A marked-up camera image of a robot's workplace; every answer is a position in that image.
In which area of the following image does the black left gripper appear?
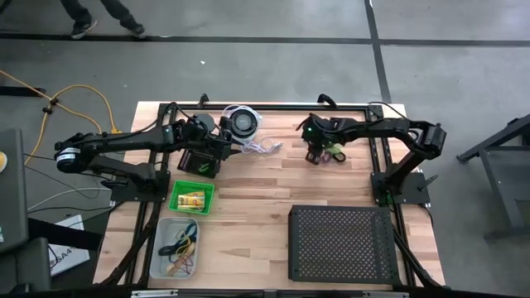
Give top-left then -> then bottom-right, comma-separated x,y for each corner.
192,133 -> 244,163

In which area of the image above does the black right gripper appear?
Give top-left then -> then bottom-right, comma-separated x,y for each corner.
298,113 -> 345,166

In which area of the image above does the blue rubber band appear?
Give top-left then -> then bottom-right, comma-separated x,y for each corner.
176,231 -> 199,252

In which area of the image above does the yellow rubber band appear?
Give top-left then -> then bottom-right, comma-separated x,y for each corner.
164,238 -> 195,272

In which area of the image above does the black rubber band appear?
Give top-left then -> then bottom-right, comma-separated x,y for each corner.
158,225 -> 198,257

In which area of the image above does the red rubber band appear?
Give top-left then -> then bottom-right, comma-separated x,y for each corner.
176,254 -> 196,275

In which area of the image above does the tan rubber band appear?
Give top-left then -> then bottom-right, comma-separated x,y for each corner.
165,248 -> 195,276

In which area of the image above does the black plastic basket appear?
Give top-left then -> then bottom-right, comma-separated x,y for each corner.
176,147 -> 223,180

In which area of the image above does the green plastic basket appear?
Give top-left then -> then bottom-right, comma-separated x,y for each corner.
167,179 -> 216,217

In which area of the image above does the black perforated metal shelf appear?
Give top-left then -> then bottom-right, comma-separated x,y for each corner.
288,204 -> 402,285

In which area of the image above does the white plastic bin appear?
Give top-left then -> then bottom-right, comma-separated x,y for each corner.
148,216 -> 201,281

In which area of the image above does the black metal stand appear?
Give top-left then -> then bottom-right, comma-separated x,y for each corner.
456,113 -> 530,242

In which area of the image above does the white labelled box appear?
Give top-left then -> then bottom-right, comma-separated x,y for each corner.
48,214 -> 91,277

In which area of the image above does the person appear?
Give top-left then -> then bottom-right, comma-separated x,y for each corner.
60,0 -> 147,41

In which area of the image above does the grey equipment case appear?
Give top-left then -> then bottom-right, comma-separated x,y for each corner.
0,127 -> 29,254

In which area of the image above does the white lamp power cable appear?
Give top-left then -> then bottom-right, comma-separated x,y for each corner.
221,103 -> 285,156

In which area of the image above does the black floor cable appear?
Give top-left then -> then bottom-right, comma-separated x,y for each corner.
366,100 -> 409,121

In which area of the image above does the yellow extension cord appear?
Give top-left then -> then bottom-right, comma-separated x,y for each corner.
0,69 -> 124,166

